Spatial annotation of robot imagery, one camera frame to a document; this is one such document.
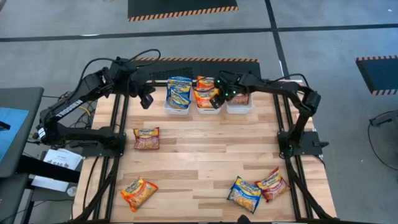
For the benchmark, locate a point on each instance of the black desk beam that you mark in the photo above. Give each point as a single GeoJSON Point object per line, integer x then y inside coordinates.
{"type": "Point", "coordinates": [46, 169]}

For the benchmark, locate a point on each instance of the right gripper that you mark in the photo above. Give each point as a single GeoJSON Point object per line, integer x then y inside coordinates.
{"type": "Point", "coordinates": [231, 84]}

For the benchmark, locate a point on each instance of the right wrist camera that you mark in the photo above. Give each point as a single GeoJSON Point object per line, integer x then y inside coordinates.
{"type": "Point", "coordinates": [217, 101]}

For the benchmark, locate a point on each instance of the black hazard-striped floor mat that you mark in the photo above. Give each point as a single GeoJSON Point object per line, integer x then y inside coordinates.
{"type": "Point", "coordinates": [183, 6]}
{"type": "Point", "coordinates": [192, 67]}
{"type": "Point", "coordinates": [379, 74]}

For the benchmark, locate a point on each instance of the grey desk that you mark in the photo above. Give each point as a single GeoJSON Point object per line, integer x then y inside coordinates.
{"type": "Point", "coordinates": [21, 99]}

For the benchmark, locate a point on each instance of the red Maruchan ramen packet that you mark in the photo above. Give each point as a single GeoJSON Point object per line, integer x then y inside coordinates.
{"type": "Point", "coordinates": [146, 138]}
{"type": "Point", "coordinates": [272, 185]}
{"type": "Point", "coordinates": [239, 99]}

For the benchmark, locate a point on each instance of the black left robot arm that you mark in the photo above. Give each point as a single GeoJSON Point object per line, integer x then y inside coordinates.
{"type": "Point", "coordinates": [68, 109]}

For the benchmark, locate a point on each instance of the white printed paper sheets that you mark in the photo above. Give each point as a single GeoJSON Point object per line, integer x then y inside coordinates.
{"type": "Point", "coordinates": [62, 157]}

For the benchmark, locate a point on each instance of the white plastic bin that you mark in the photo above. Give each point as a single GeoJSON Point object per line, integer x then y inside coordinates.
{"type": "Point", "coordinates": [175, 111]}
{"type": "Point", "coordinates": [208, 111]}
{"type": "Point", "coordinates": [239, 109]}

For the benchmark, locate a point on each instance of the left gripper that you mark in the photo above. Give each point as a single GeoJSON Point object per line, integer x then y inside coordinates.
{"type": "Point", "coordinates": [138, 87]}

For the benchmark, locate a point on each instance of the small black desk object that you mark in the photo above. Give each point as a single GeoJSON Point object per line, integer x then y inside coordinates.
{"type": "Point", "coordinates": [3, 126]}

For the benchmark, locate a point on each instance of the blue desk pad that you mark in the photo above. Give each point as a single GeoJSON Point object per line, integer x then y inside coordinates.
{"type": "Point", "coordinates": [12, 140]}

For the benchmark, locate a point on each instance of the small round white cap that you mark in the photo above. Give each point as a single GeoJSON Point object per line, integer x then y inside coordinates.
{"type": "Point", "coordinates": [71, 191]}

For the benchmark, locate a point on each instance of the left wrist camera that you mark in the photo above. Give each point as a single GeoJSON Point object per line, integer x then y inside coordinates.
{"type": "Point", "coordinates": [146, 101]}

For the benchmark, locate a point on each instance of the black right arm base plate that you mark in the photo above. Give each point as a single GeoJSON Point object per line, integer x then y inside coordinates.
{"type": "Point", "coordinates": [311, 140]}

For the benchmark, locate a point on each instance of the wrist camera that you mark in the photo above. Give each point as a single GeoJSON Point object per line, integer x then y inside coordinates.
{"type": "Point", "coordinates": [217, 101]}
{"type": "Point", "coordinates": [146, 101]}

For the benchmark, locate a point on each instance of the orange Maruchan ramen packet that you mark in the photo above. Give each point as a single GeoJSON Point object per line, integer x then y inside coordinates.
{"type": "Point", "coordinates": [205, 82]}
{"type": "Point", "coordinates": [138, 194]}
{"type": "Point", "coordinates": [205, 101]}

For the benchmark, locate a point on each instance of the black aluminium table frame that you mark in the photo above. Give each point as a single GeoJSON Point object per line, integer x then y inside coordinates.
{"type": "Point", "coordinates": [110, 199]}

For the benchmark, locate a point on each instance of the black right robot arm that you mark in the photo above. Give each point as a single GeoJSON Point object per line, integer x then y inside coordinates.
{"type": "Point", "coordinates": [280, 87]}

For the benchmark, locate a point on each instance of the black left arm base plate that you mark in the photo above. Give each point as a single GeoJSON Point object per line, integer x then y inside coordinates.
{"type": "Point", "coordinates": [93, 152]}

